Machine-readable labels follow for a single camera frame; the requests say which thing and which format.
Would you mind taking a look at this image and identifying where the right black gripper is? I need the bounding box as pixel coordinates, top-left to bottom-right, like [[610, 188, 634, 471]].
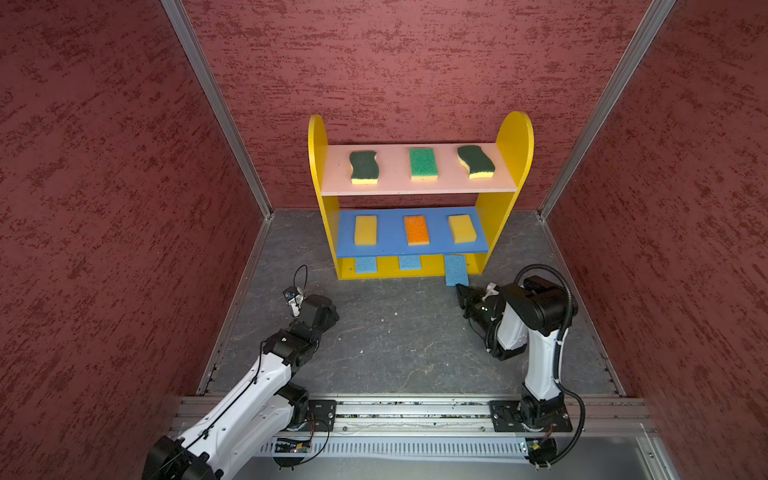
[[455, 285, 493, 337]]

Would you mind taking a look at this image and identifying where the light blue sponge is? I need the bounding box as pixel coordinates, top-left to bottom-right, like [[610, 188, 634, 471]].
[[355, 257, 378, 275], [444, 255, 470, 287], [398, 255, 422, 271]]

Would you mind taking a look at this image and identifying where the yellow sponge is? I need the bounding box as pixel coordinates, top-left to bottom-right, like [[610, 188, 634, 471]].
[[449, 214, 477, 244], [354, 215, 378, 247]]

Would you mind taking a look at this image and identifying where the orange sponge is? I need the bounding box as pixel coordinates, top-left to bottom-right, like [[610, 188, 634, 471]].
[[404, 215, 430, 246]]

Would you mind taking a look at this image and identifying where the dark green wavy sponge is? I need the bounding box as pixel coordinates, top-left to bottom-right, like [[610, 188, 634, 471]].
[[457, 145, 496, 180], [349, 150, 380, 185]]

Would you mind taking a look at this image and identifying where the bright green rectangular sponge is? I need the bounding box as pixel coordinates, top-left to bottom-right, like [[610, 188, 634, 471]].
[[409, 148, 439, 181]]

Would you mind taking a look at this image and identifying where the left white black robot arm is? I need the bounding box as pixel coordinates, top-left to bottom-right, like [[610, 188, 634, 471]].
[[141, 294, 339, 479]]

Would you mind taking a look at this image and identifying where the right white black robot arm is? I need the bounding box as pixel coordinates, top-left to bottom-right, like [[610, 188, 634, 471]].
[[455, 275, 576, 434]]

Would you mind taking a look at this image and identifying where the blue lower shelf board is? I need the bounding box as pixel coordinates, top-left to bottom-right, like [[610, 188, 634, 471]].
[[336, 207, 489, 258]]

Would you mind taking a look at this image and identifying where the pink upper shelf board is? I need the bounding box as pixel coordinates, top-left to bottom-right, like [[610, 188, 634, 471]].
[[314, 143, 521, 196]]

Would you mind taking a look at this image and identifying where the yellow wooden shelf unit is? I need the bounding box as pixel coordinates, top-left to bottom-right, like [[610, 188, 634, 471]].
[[308, 112, 534, 280]]

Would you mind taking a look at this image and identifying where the left small circuit board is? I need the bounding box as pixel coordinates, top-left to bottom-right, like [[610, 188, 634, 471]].
[[274, 438, 312, 456]]

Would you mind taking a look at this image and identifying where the small circuit board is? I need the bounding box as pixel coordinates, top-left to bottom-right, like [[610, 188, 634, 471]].
[[525, 438, 558, 462], [274, 438, 312, 456]]

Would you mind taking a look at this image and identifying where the right small circuit board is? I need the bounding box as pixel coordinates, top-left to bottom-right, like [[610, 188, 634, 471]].
[[525, 438, 558, 462]]

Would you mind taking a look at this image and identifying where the left aluminium corner profile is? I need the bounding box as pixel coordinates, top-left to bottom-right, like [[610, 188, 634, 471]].
[[161, 0, 273, 221]]

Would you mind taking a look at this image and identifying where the aluminium corner profile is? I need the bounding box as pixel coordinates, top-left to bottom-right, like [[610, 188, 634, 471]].
[[537, 0, 676, 223], [161, 0, 273, 221]]

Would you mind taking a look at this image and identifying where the right aluminium corner profile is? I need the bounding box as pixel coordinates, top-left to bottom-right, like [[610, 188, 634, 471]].
[[537, 0, 676, 223]]

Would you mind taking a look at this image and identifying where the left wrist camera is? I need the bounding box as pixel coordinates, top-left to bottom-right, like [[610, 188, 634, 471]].
[[283, 286, 304, 318]]

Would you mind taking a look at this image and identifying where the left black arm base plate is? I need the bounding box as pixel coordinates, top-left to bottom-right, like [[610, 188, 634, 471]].
[[287, 399, 338, 433]]

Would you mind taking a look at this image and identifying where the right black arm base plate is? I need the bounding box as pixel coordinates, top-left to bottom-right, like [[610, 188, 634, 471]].
[[489, 398, 573, 434]]

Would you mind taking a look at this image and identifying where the aluminium mounting rail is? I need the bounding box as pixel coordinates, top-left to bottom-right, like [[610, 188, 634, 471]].
[[170, 394, 655, 436]]

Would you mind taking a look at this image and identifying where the white slotted cable duct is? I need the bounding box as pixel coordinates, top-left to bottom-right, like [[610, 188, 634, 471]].
[[253, 436, 528, 463]]

